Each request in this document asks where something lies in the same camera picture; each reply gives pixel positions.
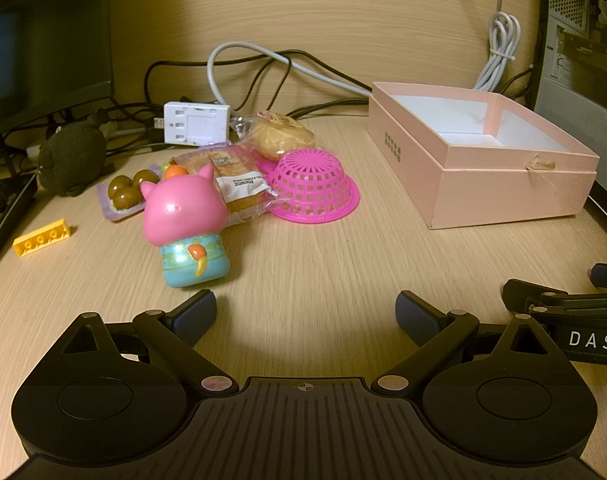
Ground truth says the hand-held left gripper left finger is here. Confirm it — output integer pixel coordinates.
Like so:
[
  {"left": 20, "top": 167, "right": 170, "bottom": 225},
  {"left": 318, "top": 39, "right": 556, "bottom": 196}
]
[{"left": 44, "top": 290, "right": 239, "bottom": 394}]

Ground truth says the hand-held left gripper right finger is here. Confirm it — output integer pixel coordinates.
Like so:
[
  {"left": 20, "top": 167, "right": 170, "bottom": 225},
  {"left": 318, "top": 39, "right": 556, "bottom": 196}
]
[{"left": 375, "top": 290, "right": 570, "bottom": 394}]

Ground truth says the pink cardboard box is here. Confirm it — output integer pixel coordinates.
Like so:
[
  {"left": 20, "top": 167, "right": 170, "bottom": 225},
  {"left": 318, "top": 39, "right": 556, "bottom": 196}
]
[{"left": 367, "top": 80, "right": 601, "bottom": 231}]

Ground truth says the pink-headed toy figure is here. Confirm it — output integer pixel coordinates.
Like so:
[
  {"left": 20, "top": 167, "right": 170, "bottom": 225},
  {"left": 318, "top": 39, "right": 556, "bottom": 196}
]
[{"left": 139, "top": 161, "right": 232, "bottom": 291}]

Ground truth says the green olive snack packet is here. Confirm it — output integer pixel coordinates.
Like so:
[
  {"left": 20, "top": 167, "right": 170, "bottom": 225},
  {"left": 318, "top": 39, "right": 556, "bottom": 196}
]
[{"left": 97, "top": 162, "right": 165, "bottom": 224}]

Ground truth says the rectangular bread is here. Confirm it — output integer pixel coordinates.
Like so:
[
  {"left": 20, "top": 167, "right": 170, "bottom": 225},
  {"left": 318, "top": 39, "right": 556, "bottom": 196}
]
[{"left": 176, "top": 142, "right": 280, "bottom": 224}]

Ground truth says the pink plastic basket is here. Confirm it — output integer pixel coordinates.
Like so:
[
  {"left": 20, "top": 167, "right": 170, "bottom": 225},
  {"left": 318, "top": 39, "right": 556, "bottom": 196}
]
[{"left": 264, "top": 148, "right": 361, "bottom": 224}]

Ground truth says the yellow toy brick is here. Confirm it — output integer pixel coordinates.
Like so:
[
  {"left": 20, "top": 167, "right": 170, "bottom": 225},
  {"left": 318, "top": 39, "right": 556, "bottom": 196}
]
[{"left": 12, "top": 219, "right": 77, "bottom": 259}]

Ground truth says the white charger block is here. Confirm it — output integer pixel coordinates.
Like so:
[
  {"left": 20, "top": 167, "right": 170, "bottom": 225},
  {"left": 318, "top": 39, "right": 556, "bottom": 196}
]
[{"left": 153, "top": 101, "right": 232, "bottom": 147}]

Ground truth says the round pastry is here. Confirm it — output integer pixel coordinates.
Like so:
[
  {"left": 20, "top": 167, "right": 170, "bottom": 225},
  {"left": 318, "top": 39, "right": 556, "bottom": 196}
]
[{"left": 232, "top": 109, "right": 317, "bottom": 164}]

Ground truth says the dark plush toy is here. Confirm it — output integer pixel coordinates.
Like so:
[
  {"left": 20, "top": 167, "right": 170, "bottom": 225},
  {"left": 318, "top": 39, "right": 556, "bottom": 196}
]
[{"left": 36, "top": 108, "right": 110, "bottom": 197}]

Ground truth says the black keyboard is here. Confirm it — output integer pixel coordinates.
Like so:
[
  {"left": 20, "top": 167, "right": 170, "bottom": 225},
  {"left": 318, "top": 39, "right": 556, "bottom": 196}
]
[{"left": 0, "top": 172, "right": 39, "bottom": 279}]

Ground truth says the computer case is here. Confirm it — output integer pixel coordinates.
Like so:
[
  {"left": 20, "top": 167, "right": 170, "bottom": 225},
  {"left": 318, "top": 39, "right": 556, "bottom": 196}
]
[{"left": 530, "top": 0, "right": 607, "bottom": 202}]

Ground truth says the black monitor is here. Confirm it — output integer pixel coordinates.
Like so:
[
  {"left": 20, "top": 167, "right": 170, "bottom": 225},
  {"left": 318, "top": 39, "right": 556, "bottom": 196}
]
[{"left": 0, "top": 0, "right": 116, "bottom": 144}]

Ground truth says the black cable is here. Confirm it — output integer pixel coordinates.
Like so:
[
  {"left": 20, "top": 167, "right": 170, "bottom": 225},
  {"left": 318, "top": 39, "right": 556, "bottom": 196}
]
[
  {"left": 0, "top": 102, "right": 165, "bottom": 162},
  {"left": 500, "top": 65, "right": 535, "bottom": 97},
  {"left": 144, "top": 48, "right": 373, "bottom": 112},
  {"left": 288, "top": 97, "right": 372, "bottom": 119}
]

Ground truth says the looped white cable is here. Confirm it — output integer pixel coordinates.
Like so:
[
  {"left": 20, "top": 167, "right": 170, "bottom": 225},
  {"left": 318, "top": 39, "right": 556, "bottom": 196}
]
[{"left": 206, "top": 42, "right": 375, "bottom": 107}]

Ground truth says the bundled white cable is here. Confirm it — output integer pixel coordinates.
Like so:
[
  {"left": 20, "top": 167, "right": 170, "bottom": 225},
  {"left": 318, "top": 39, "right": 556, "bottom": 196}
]
[{"left": 475, "top": 0, "right": 523, "bottom": 94}]

